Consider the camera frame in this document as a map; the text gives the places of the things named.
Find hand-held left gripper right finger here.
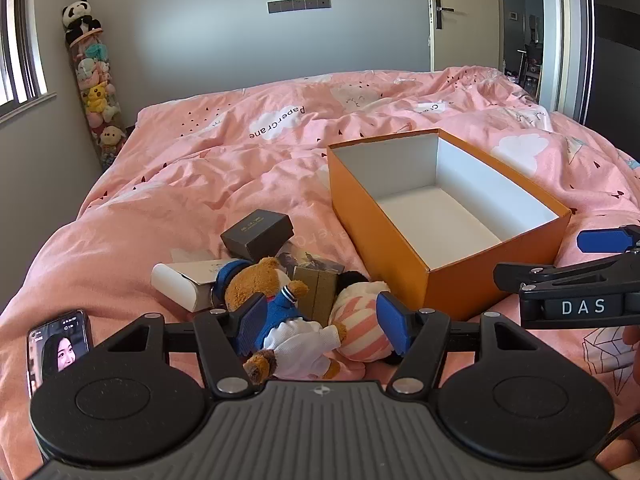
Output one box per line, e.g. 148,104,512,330
376,291,546,401

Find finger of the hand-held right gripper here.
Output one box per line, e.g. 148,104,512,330
492,254,640,294
576,224,640,254

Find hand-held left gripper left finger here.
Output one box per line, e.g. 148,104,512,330
95,296,274,401

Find teddy bear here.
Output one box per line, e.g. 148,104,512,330
212,256,347,386

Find pink striped plush doll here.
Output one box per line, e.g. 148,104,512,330
327,270,401,366

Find small gold box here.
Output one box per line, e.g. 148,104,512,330
292,263,345,323

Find picture card pack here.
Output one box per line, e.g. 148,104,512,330
277,251,321,276

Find white glasses case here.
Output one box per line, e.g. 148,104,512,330
151,258,236,313

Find small black gift box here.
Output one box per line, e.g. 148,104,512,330
220,208,295,257

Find orange cardboard box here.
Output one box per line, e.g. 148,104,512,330
326,128,572,322

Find person's right hand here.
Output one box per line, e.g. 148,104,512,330
621,326,640,387

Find pink printed duvet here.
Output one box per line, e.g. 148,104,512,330
0,65,640,480

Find smartphone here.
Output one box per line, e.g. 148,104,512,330
26,309,94,398

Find white door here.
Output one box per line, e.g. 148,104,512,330
425,0,506,73

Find clear tube of plush toys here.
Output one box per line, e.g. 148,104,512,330
67,30,128,168

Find panda plush toy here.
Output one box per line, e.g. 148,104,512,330
61,0,102,43

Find window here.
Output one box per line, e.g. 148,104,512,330
0,0,57,122

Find black door handle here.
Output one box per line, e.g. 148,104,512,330
429,0,455,30

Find grey wall switch panel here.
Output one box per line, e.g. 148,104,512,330
267,0,332,14

